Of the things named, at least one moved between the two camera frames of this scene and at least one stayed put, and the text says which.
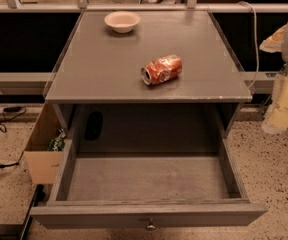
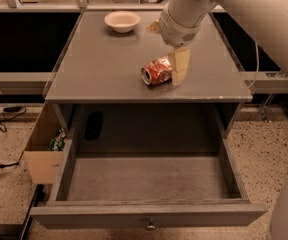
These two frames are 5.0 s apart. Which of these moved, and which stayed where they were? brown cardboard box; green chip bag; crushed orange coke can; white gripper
Moved: white gripper
Stayed: brown cardboard box; green chip bag; crushed orange coke can
